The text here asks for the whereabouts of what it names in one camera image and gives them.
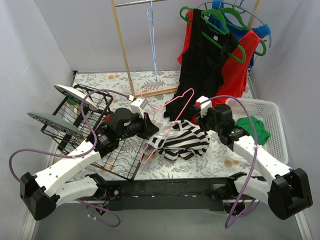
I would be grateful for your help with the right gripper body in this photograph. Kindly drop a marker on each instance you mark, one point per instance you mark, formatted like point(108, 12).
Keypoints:
point(204, 122)

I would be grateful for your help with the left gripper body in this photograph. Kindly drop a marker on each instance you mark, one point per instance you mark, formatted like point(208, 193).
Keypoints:
point(146, 125)

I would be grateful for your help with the black white striped tank top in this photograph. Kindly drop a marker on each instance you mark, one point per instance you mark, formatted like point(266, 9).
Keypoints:
point(180, 139)

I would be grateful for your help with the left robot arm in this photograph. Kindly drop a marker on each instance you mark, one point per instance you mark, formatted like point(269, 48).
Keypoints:
point(44, 191)

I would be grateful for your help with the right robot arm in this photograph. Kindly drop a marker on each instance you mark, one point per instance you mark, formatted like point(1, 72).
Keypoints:
point(285, 190)

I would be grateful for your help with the red tank top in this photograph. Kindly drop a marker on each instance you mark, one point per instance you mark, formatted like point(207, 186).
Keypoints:
point(234, 73)

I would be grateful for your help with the green hanger front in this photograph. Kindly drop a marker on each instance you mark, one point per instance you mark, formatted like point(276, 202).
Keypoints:
point(218, 14)

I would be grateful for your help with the green hanger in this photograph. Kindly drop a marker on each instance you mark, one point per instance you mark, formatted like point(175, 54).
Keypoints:
point(218, 14)
point(261, 29)

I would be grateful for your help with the green hanger rear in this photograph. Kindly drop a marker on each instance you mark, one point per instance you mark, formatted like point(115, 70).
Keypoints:
point(261, 29)

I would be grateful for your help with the blue tank top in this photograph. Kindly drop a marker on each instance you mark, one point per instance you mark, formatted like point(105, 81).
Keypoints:
point(238, 34)

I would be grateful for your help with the floral tablecloth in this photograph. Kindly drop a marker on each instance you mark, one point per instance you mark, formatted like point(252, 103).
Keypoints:
point(214, 163)

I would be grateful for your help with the red bowl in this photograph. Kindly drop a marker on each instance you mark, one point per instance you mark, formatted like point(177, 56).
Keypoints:
point(108, 117)

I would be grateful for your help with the green shirt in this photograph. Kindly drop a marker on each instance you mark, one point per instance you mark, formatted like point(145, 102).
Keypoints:
point(262, 134)

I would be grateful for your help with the white plastic basket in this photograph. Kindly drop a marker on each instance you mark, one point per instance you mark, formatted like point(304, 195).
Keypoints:
point(269, 114)

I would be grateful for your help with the white patterned plate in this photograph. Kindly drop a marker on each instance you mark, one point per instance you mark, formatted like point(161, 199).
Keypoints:
point(76, 96)

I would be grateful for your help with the grey-green patterned plate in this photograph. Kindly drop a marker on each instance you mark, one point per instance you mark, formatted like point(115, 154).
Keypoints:
point(56, 123)

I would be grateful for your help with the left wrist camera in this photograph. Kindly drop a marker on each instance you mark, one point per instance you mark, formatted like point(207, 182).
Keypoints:
point(137, 105)

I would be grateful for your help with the black wire dish rack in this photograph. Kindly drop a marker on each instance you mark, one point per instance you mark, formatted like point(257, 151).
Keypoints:
point(75, 120)

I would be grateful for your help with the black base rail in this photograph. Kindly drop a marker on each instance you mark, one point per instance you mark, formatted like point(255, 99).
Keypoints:
point(170, 194)

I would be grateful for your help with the blue wire hanger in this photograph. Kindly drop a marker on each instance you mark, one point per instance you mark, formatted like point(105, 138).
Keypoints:
point(150, 18)

